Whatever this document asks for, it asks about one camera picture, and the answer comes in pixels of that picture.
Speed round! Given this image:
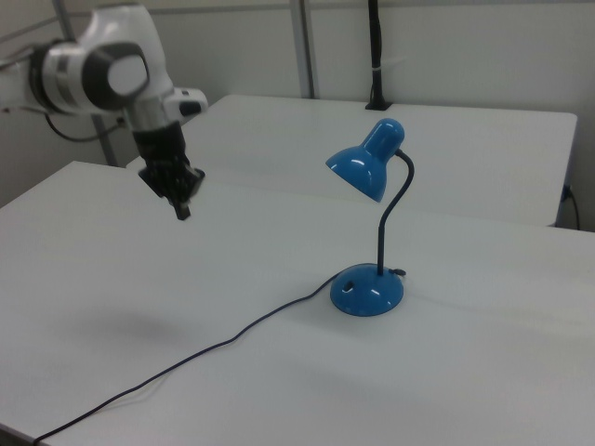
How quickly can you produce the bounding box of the black camera pole with clamp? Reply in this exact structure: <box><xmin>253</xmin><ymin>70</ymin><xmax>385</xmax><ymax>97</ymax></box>
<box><xmin>364</xmin><ymin>0</ymin><xmax>392</xmax><ymax>112</ymax></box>

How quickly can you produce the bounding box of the blue gooseneck desk lamp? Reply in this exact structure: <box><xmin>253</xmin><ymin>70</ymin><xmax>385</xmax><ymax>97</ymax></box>
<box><xmin>324</xmin><ymin>117</ymin><xmax>416</xmax><ymax>319</ymax></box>

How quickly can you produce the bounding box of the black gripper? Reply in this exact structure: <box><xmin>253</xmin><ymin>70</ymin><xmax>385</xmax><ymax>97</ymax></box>
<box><xmin>131</xmin><ymin>121</ymin><xmax>206</xmax><ymax>221</ymax></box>

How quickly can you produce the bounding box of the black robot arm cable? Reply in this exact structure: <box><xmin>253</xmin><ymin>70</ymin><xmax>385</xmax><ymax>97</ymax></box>
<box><xmin>45</xmin><ymin>111</ymin><xmax>126</xmax><ymax>143</ymax></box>

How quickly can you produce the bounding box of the black lamp power cord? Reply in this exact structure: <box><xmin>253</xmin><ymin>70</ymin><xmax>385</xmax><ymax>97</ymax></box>
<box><xmin>33</xmin><ymin>272</ymin><xmax>339</xmax><ymax>443</ymax></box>

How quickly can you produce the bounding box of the black wall power cable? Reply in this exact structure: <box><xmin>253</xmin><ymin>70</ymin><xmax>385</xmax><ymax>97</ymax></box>
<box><xmin>562</xmin><ymin>184</ymin><xmax>583</xmax><ymax>230</ymax></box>

